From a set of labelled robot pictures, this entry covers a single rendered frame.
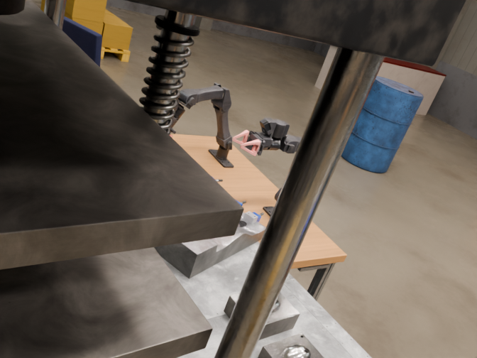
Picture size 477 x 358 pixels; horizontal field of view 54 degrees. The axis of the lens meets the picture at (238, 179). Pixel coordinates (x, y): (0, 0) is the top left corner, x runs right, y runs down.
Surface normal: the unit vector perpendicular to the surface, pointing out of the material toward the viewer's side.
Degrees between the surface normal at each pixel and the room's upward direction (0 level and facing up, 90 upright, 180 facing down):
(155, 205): 0
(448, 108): 90
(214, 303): 0
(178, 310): 0
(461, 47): 90
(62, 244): 90
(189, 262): 90
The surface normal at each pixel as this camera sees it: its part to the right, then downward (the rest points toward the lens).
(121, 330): 0.30, -0.86
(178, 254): -0.57, 0.19
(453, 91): -0.82, 0.00
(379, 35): 0.56, 0.51
